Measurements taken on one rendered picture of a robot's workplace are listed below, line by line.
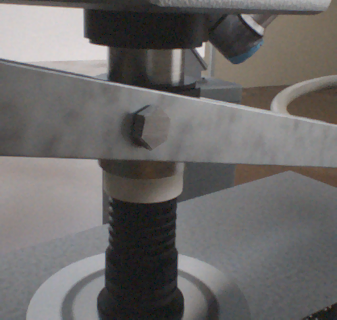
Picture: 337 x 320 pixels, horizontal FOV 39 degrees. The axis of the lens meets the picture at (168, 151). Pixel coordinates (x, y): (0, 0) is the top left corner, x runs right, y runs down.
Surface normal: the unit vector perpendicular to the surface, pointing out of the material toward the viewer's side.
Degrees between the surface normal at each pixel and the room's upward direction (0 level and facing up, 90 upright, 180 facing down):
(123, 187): 90
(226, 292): 0
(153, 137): 90
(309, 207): 0
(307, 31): 90
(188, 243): 0
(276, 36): 90
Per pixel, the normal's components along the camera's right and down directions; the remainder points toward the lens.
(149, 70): 0.10, 0.30
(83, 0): -0.66, 0.54
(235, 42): -0.14, 0.52
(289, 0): 0.64, 0.58
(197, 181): 0.49, 0.28
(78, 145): 0.71, 0.23
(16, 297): 0.04, -0.95
